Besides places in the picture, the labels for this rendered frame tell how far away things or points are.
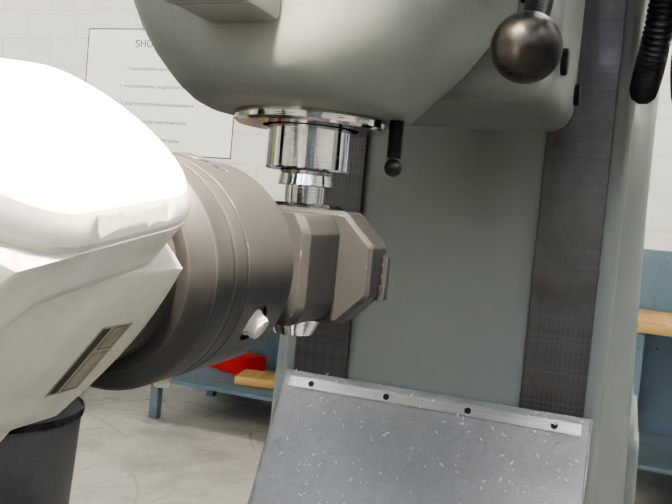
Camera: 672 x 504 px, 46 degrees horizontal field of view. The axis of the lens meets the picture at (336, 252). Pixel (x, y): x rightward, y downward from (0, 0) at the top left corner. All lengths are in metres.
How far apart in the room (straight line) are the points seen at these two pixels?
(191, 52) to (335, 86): 0.07
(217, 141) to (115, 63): 0.98
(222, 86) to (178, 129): 5.07
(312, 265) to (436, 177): 0.47
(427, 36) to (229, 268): 0.16
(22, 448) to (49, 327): 2.07
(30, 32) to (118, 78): 0.84
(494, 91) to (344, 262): 0.20
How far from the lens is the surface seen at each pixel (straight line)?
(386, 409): 0.82
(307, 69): 0.37
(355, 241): 0.38
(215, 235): 0.27
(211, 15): 0.37
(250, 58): 0.37
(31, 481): 2.34
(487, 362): 0.81
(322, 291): 0.37
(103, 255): 0.19
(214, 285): 0.27
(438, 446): 0.80
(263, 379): 4.50
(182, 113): 5.46
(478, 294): 0.80
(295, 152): 0.43
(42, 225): 0.17
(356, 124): 0.42
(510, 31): 0.34
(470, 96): 0.54
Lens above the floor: 1.26
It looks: 3 degrees down
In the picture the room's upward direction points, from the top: 5 degrees clockwise
